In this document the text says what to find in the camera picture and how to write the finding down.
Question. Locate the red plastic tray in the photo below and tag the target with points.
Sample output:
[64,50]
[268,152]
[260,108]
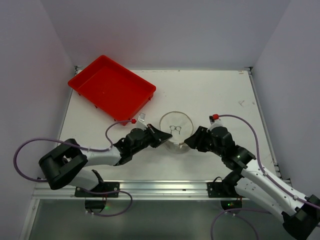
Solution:
[114,89]

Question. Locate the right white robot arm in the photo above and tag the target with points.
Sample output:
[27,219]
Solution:
[298,213]

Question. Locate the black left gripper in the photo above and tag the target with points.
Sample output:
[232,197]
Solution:
[152,137]

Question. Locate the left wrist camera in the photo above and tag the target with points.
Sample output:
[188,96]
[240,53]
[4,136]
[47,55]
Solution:
[141,120]

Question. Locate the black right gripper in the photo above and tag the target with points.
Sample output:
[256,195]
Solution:
[202,139]

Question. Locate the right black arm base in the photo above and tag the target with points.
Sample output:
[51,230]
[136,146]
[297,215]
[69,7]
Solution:
[225,188]

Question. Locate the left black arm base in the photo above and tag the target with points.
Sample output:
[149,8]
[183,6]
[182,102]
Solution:
[103,190]

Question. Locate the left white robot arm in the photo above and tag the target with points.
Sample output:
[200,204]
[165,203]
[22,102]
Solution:
[67,164]

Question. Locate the aluminium mounting rail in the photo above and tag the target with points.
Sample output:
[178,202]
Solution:
[140,190]

